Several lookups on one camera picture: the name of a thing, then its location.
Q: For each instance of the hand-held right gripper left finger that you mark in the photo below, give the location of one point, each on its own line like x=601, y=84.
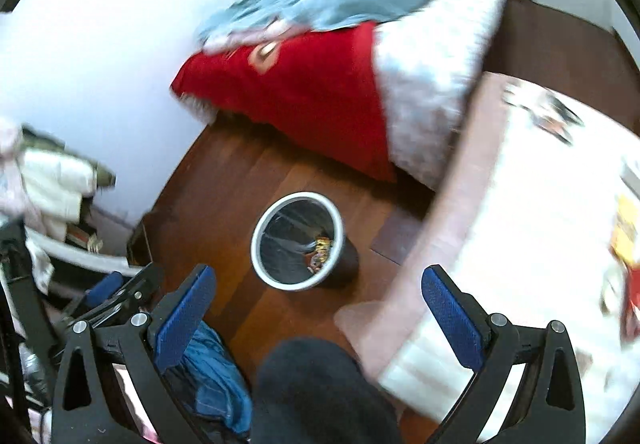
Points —
x=184, y=316

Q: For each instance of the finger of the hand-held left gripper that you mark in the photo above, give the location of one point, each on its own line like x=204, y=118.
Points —
x=141, y=280
x=105, y=287

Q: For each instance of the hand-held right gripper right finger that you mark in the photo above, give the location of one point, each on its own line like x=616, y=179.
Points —
x=452, y=319

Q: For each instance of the black bin with white rim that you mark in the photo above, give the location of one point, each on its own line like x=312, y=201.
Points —
x=299, y=248

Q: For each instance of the colourful snack wrapper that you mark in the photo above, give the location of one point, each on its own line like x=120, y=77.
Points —
x=319, y=255

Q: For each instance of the white low shelf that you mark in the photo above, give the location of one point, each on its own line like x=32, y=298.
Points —
x=85, y=261

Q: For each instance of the blue denim cloth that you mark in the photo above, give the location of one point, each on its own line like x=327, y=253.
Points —
x=217, y=386

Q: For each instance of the white table with pink edge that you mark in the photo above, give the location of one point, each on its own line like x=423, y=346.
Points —
x=535, y=234

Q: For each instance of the white padded jacket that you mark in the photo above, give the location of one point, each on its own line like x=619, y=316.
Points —
x=52, y=179

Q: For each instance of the pale pink cloth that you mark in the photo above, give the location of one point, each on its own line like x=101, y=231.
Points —
x=9, y=158

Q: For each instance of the person's leg in dark trousers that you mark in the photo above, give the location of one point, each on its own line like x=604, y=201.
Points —
x=315, y=396

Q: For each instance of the red packet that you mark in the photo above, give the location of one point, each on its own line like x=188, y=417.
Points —
x=632, y=314

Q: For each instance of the yellow packet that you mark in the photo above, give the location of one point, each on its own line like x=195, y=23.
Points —
x=625, y=230

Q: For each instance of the printed black and white paper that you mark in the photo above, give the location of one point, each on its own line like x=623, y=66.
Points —
x=547, y=109

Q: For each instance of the white bed mattress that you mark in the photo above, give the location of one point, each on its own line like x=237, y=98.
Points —
x=435, y=73

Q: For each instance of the red blanket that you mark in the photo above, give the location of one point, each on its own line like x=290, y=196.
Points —
x=310, y=93

